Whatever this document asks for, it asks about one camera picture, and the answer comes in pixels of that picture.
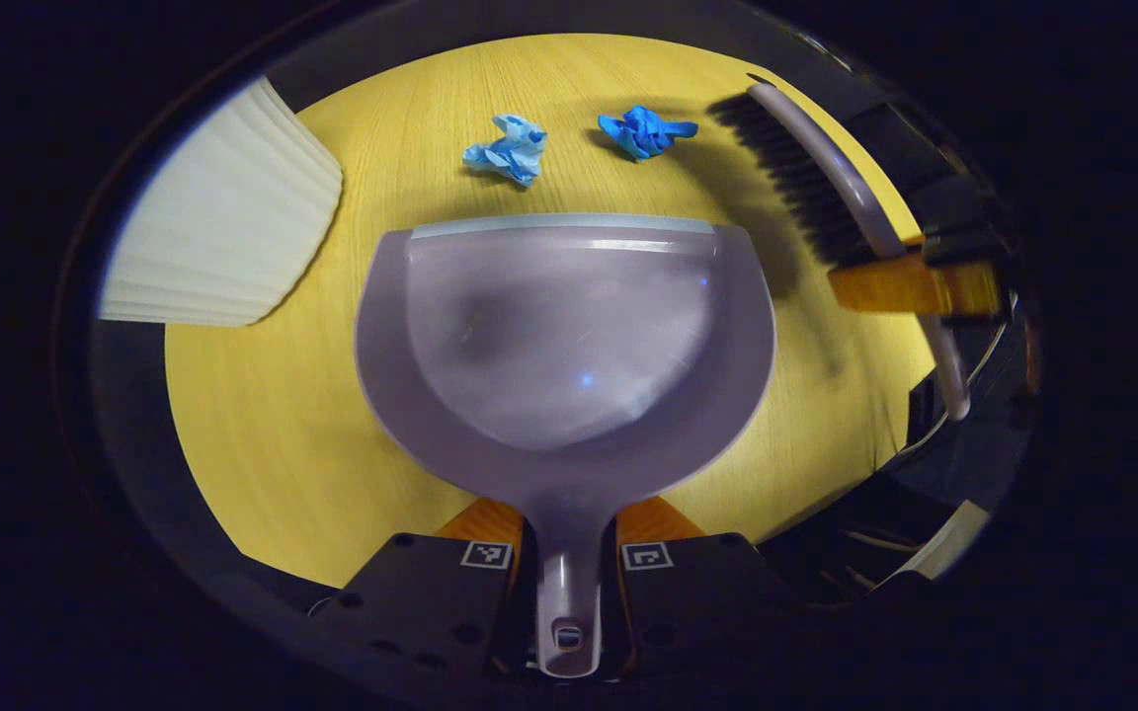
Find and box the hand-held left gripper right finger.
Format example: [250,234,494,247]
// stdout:
[614,494,812,684]

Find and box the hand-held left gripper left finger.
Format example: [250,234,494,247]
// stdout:
[312,496,528,682]

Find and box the small grey broom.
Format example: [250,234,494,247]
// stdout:
[707,77,972,423]

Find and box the grey plastic dustpan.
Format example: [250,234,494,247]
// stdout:
[354,212,777,680]

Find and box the bright blue paper trash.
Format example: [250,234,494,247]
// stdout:
[597,106,698,161]

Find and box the light blue paper trash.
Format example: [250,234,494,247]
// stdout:
[462,114,548,187]

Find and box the white garbage bin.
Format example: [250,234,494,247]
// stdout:
[100,77,345,327]

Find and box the wooden desktop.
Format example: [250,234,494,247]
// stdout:
[164,35,937,590]

